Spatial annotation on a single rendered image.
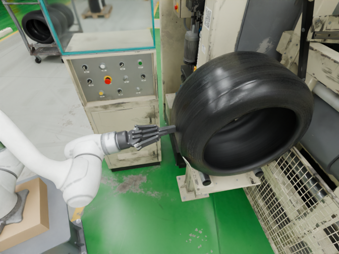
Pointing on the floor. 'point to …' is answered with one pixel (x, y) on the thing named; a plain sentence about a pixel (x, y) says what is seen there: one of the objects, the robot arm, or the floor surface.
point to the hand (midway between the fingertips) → (167, 130)
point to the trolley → (36, 32)
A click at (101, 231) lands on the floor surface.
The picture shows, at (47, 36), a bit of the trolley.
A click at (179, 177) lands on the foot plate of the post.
